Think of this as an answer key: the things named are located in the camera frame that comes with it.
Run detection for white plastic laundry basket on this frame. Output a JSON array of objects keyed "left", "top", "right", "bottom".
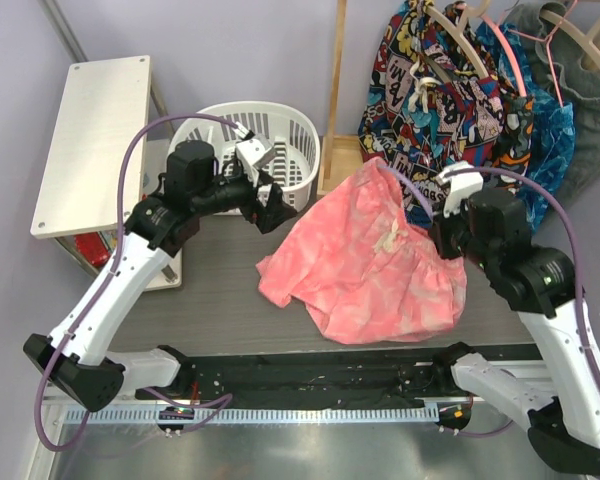
[{"left": 169, "top": 101, "right": 321, "bottom": 212}]

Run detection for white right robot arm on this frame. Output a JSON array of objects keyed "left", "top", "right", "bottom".
[{"left": 429, "top": 189, "right": 600, "bottom": 477}]

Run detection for pink plastic hanger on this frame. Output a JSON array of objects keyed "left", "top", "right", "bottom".
[{"left": 481, "top": 14, "right": 527, "bottom": 97}]

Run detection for blue patterned shorts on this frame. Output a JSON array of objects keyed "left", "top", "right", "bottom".
[{"left": 476, "top": 23, "right": 576, "bottom": 233}]

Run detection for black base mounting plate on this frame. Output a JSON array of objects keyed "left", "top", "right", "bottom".
[{"left": 159, "top": 348, "right": 466, "bottom": 410}]

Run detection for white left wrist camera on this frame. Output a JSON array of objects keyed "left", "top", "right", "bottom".
[{"left": 233, "top": 122, "right": 275, "bottom": 186}]

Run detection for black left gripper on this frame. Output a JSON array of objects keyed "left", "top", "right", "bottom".
[{"left": 193, "top": 163, "right": 297, "bottom": 232}]

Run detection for thin pink wire hanger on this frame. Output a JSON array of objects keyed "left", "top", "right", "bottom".
[{"left": 504, "top": 1, "right": 579, "bottom": 107}]

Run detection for grey green shorts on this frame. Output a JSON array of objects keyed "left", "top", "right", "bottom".
[{"left": 502, "top": 2, "right": 600, "bottom": 214}]

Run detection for comic print shorts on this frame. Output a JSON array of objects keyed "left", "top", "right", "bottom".
[{"left": 357, "top": 0, "right": 506, "bottom": 229}]

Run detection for white side shelf table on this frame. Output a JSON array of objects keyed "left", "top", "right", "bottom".
[{"left": 29, "top": 54, "right": 183, "bottom": 296}]

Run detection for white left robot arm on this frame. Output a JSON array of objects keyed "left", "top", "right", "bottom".
[{"left": 23, "top": 135, "right": 297, "bottom": 412}]

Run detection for red book stack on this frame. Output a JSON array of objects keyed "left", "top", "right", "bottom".
[{"left": 74, "top": 230, "right": 117, "bottom": 269}]

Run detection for pink patterned shorts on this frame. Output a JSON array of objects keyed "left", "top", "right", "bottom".
[{"left": 256, "top": 158, "right": 467, "bottom": 345}]

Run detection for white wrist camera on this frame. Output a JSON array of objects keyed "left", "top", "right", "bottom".
[
  {"left": 233, "top": 122, "right": 275, "bottom": 186},
  {"left": 435, "top": 161, "right": 483, "bottom": 218}
]

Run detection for slotted white cable duct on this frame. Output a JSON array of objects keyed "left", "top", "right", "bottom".
[{"left": 89, "top": 403, "right": 439, "bottom": 425}]

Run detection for beige wooden hanger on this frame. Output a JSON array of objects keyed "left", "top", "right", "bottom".
[
  {"left": 540, "top": 1, "right": 600, "bottom": 74},
  {"left": 423, "top": 0, "right": 491, "bottom": 79}
]

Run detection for beige wooden hanger far right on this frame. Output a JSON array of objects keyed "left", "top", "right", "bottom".
[{"left": 540, "top": 1, "right": 600, "bottom": 74}]

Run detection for wooden clothes rack stand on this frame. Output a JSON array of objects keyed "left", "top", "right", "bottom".
[{"left": 316, "top": 1, "right": 388, "bottom": 197}]

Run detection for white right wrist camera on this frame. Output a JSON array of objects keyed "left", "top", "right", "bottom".
[{"left": 435, "top": 161, "right": 483, "bottom": 218}]

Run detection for black orange camo shorts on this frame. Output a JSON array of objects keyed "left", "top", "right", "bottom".
[{"left": 436, "top": 1, "right": 534, "bottom": 175}]

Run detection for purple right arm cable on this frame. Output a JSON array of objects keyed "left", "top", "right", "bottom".
[{"left": 437, "top": 166, "right": 600, "bottom": 440}]

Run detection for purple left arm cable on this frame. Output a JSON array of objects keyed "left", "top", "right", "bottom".
[{"left": 33, "top": 113, "right": 254, "bottom": 454}]

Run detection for lilac plastic hanger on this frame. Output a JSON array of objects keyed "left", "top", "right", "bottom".
[{"left": 380, "top": 165, "right": 434, "bottom": 223}]

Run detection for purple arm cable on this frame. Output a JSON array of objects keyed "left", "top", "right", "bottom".
[
  {"left": 437, "top": 166, "right": 600, "bottom": 440},
  {"left": 33, "top": 113, "right": 254, "bottom": 454}
]

